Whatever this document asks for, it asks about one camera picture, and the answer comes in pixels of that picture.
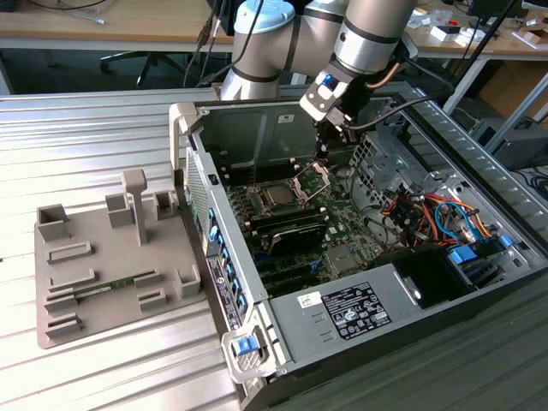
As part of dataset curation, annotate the blue wire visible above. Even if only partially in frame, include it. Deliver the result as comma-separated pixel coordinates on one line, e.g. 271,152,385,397
432,200,477,248

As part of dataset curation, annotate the black computer tower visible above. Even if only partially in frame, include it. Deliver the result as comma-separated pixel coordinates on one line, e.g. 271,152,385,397
470,115,548,172

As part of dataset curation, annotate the brown cardboard box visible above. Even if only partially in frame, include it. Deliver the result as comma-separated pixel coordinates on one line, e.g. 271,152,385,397
474,59,548,121

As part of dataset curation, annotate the orange red wire bundle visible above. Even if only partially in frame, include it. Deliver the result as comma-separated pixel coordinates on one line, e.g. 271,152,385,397
383,190,500,252

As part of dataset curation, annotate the green motherboard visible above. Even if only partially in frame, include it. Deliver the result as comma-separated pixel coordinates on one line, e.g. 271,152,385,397
220,164,389,299

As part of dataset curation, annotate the brown cardboard tray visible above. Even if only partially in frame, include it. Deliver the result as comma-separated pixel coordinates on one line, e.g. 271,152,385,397
511,28,548,49

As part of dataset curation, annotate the wooden desk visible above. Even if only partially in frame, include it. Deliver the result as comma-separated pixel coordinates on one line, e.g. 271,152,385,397
0,0,548,59

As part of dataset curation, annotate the open grey PC case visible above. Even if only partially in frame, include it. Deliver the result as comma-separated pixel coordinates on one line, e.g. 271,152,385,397
168,83,548,411

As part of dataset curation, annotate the small white box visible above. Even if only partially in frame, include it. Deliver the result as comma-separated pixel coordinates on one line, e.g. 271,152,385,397
430,24,462,43

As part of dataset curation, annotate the grey chipset heatsink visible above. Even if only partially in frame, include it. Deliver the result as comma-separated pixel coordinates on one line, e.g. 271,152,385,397
324,244,359,276

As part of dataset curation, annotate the grey power supply unit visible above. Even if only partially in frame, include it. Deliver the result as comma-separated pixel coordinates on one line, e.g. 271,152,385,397
267,263,425,365

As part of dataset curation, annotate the black office chair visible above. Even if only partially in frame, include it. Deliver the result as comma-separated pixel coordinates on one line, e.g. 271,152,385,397
100,49,192,89

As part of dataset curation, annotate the grey parts rack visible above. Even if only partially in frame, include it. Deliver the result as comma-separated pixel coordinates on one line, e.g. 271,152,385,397
33,169,207,350

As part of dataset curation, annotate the silver drive cage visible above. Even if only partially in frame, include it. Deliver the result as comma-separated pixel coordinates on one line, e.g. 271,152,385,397
347,128,455,215

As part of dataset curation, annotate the metal socket cover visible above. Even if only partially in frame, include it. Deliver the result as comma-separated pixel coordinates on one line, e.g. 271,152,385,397
290,160,334,203

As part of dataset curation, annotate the black expansion slot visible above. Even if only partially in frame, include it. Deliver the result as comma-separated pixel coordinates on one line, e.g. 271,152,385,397
255,256,325,297

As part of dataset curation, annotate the blue case latch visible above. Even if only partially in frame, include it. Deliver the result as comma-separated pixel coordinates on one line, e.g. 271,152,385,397
229,337,259,357

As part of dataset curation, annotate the blue disk carrier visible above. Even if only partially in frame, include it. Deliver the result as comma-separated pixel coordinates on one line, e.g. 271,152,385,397
447,244,485,271

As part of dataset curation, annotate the black RAM slot bank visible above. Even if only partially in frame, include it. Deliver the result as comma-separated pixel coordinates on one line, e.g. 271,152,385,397
217,158,301,188
246,205,331,235

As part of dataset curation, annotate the green RAM stick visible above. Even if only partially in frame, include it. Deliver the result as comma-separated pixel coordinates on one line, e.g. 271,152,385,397
72,276,138,299

